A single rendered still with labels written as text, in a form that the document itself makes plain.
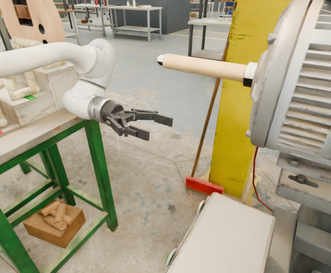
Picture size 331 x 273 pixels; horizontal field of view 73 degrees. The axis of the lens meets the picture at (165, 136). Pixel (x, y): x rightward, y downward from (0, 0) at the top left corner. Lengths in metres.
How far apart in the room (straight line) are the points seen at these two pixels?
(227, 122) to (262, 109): 1.20
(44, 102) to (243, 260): 0.94
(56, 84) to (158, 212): 1.14
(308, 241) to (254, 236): 0.15
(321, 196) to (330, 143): 0.10
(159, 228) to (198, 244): 1.37
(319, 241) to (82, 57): 0.77
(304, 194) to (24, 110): 0.95
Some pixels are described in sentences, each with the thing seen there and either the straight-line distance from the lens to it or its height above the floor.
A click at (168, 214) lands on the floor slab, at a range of 1.75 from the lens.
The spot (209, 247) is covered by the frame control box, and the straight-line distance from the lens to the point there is 0.32.
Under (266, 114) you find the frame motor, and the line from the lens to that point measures 0.35.
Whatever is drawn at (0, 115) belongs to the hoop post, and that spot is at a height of 0.99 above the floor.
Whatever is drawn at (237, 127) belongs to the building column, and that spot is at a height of 0.63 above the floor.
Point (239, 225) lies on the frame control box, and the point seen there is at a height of 1.12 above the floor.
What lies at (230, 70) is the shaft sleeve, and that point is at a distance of 0.47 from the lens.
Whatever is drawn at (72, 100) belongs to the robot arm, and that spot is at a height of 1.06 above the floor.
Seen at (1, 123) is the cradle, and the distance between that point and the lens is 1.04.
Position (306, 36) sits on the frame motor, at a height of 1.34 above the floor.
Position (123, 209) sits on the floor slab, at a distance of 1.80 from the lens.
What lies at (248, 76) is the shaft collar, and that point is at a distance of 0.45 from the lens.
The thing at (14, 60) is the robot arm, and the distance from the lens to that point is 0.70.
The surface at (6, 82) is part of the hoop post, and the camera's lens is 1.04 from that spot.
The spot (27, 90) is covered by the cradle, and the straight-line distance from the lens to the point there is 1.06.
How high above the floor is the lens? 1.39
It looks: 33 degrees down
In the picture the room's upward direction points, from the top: straight up
